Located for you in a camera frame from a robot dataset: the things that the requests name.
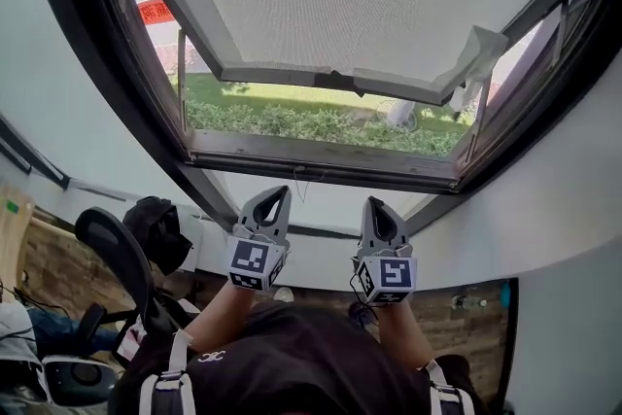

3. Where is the white backpack strap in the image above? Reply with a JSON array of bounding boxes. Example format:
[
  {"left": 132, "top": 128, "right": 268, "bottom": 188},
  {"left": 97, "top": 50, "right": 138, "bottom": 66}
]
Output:
[
  {"left": 138, "top": 329, "right": 197, "bottom": 415},
  {"left": 420, "top": 358, "right": 477, "bottom": 415}
]

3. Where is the clear water bottle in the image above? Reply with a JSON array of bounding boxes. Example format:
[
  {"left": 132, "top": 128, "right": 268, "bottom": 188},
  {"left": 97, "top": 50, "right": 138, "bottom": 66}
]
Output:
[{"left": 450, "top": 294, "right": 489, "bottom": 312}]

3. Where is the white roller window blind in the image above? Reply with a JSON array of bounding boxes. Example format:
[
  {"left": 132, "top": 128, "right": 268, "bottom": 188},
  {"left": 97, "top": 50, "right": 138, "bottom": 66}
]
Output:
[{"left": 121, "top": 0, "right": 599, "bottom": 108}]

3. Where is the metal window stay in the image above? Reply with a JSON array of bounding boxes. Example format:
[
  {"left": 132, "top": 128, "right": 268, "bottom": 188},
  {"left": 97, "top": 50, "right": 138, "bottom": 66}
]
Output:
[
  {"left": 472, "top": 75, "right": 493, "bottom": 158},
  {"left": 176, "top": 28, "right": 190, "bottom": 136}
]

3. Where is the dark purple round object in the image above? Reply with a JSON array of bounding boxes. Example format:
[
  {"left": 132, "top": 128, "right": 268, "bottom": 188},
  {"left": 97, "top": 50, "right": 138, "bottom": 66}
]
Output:
[{"left": 345, "top": 300, "right": 382, "bottom": 329}]

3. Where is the red banner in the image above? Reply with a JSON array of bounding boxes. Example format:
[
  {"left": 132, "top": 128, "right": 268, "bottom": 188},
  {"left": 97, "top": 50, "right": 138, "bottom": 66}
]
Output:
[{"left": 136, "top": 1, "right": 176, "bottom": 27}]

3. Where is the green hedge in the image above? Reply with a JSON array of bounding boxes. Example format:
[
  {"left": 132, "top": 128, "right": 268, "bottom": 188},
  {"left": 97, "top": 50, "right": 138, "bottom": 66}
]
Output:
[{"left": 187, "top": 99, "right": 476, "bottom": 157}]

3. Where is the black office chair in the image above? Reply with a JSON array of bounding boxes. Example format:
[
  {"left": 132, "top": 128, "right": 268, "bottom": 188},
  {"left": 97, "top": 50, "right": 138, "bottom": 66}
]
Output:
[{"left": 74, "top": 206, "right": 208, "bottom": 370}]

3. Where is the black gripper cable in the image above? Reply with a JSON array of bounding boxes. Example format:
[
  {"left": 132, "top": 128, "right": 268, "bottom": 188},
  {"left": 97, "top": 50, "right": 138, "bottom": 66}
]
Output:
[{"left": 349, "top": 273, "right": 386, "bottom": 329}]

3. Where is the pale board with green sticker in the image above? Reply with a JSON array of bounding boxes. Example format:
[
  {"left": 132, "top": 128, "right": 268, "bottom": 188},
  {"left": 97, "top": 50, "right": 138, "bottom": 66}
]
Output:
[{"left": 0, "top": 182, "right": 36, "bottom": 291}]

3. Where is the white and black device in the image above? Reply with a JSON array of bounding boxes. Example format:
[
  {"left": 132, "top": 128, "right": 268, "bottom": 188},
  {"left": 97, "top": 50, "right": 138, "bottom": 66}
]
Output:
[{"left": 41, "top": 353, "right": 120, "bottom": 409}]

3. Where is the person's right forearm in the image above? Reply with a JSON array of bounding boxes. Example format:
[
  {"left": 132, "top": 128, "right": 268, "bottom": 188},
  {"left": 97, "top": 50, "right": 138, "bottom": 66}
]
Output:
[{"left": 376, "top": 303, "right": 437, "bottom": 373}]

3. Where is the black window frame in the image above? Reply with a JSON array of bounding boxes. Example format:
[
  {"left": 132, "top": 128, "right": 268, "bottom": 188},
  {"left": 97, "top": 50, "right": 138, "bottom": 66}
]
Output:
[{"left": 26, "top": 0, "right": 622, "bottom": 239}]

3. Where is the person's left forearm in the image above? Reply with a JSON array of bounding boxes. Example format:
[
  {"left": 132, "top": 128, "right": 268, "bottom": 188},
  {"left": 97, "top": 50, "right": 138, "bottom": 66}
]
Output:
[{"left": 184, "top": 284, "right": 255, "bottom": 354}]

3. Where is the white-painted tree trunk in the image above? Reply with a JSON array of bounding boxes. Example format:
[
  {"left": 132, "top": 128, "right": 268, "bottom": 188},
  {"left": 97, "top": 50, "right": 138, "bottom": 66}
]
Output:
[{"left": 388, "top": 99, "right": 418, "bottom": 129}]

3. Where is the black roll-down screen window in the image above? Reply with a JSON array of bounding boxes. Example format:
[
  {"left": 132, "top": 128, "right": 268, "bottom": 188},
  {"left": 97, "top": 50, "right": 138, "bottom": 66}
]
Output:
[{"left": 89, "top": 0, "right": 611, "bottom": 194}]

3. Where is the torn white plastic film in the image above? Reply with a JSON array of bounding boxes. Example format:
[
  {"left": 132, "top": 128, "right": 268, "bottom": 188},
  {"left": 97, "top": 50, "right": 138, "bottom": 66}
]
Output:
[{"left": 432, "top": 24, "right": 511, "bottom": 116}]

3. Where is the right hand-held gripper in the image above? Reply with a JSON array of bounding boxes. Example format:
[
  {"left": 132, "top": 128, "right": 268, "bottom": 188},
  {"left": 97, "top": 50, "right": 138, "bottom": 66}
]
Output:
[{"left": 350, "top": 194, "right": 419, "bottom": 308}]

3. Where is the black sash handle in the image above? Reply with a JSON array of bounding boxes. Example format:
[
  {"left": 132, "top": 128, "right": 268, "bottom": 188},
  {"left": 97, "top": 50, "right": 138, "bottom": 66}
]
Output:
[{"left": 314, "top": 69, "right": 366, "bottom": 99}]

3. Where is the person's black t-shirt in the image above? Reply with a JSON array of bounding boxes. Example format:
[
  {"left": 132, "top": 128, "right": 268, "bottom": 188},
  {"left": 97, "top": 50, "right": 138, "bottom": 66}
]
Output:
[{"left": 109, "top": 303, "right": 483, "bottom": 415}]

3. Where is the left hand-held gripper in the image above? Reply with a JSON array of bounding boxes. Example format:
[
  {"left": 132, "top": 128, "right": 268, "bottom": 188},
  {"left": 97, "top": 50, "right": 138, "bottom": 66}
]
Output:
[{"left": 225, "top": 185, "right": 294, "bottom": 294}]

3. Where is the black flat panel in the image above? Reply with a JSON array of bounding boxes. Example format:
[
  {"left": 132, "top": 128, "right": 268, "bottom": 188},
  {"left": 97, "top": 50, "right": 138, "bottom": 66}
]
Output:
[{"left": 499, "top": 278, "right": 520, "bottom": 407}]

